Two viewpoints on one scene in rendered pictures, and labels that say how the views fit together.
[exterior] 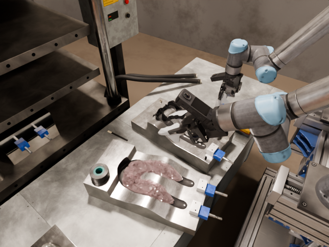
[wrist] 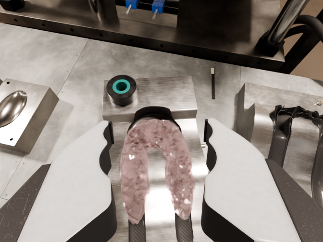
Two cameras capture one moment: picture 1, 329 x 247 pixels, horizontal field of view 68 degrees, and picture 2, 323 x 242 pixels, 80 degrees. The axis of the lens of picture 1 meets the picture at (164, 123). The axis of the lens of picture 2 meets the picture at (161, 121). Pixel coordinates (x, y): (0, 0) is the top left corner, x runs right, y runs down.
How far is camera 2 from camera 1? 0.69 m
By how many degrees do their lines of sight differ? 38
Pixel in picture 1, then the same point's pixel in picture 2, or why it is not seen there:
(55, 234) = (37, 93)
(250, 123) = not seen: outside the picture
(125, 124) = (238, 80)
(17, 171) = (112, 24)
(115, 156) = (163, 94)
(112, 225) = not seen: hidden behind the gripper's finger
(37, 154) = (140, 26)
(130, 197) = (112, 151)
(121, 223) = not seen: hidden behind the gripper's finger
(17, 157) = (123, 11)
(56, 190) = (103, 67)
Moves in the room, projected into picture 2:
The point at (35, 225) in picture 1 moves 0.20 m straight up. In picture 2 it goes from (59, 73) to (26, 25)
